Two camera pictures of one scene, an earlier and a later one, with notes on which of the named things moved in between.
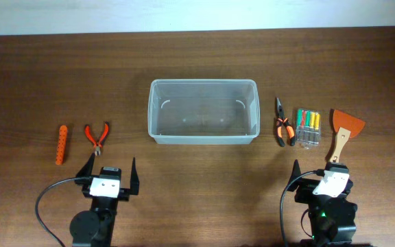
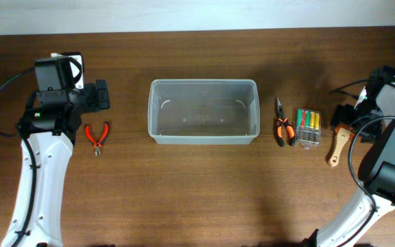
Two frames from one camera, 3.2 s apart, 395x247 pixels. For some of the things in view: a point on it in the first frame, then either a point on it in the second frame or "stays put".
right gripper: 306,188 → 341,115
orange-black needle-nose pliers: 289,129 stays put
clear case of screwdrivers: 308,127 stays put
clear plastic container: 204,112 stays put
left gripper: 86,172 → 99,95
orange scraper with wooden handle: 346,127 stays put
